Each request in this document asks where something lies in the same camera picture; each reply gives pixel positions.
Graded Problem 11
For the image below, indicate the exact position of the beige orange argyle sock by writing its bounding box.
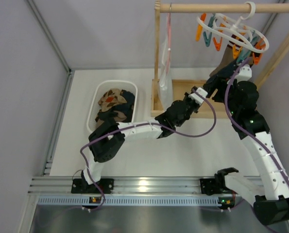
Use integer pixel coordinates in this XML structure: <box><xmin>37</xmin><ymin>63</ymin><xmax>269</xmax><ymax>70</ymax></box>
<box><xmin>98</xmin><ymin>88</ymin><xmax>127</xmax><ymax>112</ymax></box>

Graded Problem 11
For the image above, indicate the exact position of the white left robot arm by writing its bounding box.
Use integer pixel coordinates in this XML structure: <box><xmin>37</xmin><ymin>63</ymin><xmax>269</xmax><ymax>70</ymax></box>
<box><xmin>74</xmin><ymin>87</ymin><xmax>208</xmax><ymax>193</ymax></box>

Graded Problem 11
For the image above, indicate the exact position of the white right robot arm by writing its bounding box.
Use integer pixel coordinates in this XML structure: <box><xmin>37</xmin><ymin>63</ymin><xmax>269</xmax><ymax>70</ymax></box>
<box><xmin>203</xmin><ymin>60</ymin><xmax>289</xmax><ymax>226</ymax></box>

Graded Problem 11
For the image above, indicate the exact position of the white sock clip hanger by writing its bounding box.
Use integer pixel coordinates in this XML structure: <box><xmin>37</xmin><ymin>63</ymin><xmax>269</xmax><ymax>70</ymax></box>
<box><xmin>195</xmin><ymin>1</ymin><xmax>269</xmax><ymax>65</ymax></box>

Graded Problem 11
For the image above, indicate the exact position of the wooden clothes rack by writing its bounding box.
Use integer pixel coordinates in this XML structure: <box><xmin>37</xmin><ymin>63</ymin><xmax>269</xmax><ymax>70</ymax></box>
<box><xmin>151</xmin><ymin>0</ymin><xmax>289</xmax><ymax>117</ymax></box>

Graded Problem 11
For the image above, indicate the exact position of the white hanging cloth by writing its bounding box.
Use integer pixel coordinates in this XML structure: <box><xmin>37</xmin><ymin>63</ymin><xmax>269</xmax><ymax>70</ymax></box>
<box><xmin>158</xmin><ymin>35</ymin><xmax>173</xmax><ymax>111</ymax></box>

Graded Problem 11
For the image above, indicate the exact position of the dark navy ribbed sock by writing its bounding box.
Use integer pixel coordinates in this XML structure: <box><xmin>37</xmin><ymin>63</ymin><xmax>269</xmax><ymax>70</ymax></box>
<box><xmin>120</xmin><ymin>90</ymin><xmax>135</xmax><ymax>115</ymax></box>

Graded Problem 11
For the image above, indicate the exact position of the white perforated plastic basket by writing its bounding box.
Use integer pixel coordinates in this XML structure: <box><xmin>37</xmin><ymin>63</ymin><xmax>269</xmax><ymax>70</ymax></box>
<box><xmin>86</xmin><ymin>80</ymin><xmax>138</xmax><ymax>133</ymax></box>

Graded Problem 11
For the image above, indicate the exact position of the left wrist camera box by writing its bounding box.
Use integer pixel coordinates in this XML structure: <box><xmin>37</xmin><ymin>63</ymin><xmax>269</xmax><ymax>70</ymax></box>
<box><xmin>188</xmin><ymin>87</ymin><xmax>208</xmax><ymax>106</ymax></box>

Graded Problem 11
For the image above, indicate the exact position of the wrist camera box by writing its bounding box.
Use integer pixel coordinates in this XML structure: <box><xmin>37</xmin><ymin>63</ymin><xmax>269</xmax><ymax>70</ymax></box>
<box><xmin>237</xmin><ymin>65</ymin><xmax>252</xmax><ymax>82</ymax></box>
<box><xmin>188</xmin><ymin>87</ymin><xmax>208</xmax><ymax>106</ymax></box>

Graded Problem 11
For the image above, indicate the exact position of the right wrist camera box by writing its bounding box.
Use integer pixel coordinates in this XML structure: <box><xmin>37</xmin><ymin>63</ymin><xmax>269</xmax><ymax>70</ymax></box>
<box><xmin>237</xmin><ymin>65</ymin><xmax>252</xmax><ymax>82</ymax></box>

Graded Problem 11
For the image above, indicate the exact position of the pink wire hanger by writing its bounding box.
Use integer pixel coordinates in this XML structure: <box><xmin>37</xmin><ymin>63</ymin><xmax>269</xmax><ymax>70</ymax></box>
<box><xmin>166</xmin><ymin>12</ymin><xmax>171</xmax><ymax>74</ymax></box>

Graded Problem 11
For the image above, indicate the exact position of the aluminium mounting rail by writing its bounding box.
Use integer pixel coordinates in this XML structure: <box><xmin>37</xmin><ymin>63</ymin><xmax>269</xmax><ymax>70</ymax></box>
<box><xmin>28</xmin><ymin>176</ymin><xmax>204</xmax><ymax>195</ymax></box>

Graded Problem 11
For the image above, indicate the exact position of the grey slotted cable duct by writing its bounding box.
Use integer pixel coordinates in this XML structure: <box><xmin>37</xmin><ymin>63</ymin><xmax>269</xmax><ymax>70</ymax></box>
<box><xmin>37</xmin><ymin>196</ymin><xmax>233</xmax><ymax>207</ymax></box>

